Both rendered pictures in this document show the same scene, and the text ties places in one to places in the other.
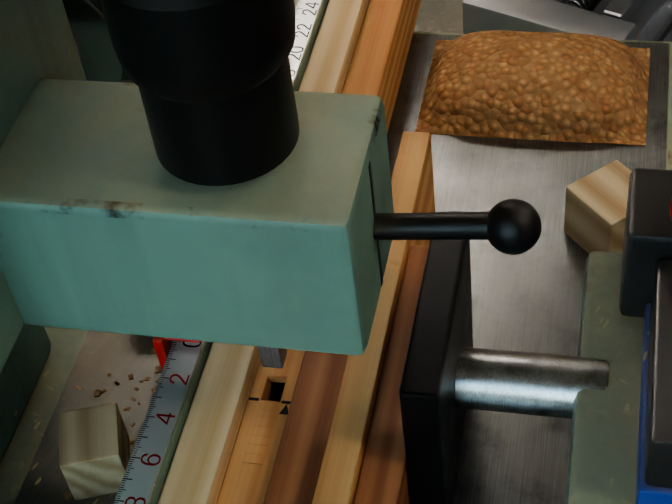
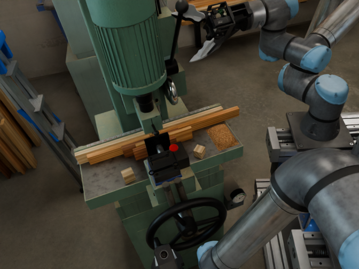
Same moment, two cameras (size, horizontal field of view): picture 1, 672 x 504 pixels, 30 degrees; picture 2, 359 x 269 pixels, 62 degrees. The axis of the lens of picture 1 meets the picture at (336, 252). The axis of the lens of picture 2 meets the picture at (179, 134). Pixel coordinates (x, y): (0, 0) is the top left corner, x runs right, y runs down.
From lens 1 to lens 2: 82 cm
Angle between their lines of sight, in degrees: 41
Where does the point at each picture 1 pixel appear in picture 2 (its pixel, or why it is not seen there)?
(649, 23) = (286, 151)
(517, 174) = (204, 142)
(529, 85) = (216, 134)
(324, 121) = (154, 112)
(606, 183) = (200, 147)
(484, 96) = (212, 131)
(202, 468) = (137, 134)
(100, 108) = not seen: hidden behind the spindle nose
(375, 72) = (203, 119)
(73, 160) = not seen: hidden behind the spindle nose
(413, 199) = (179, 131)
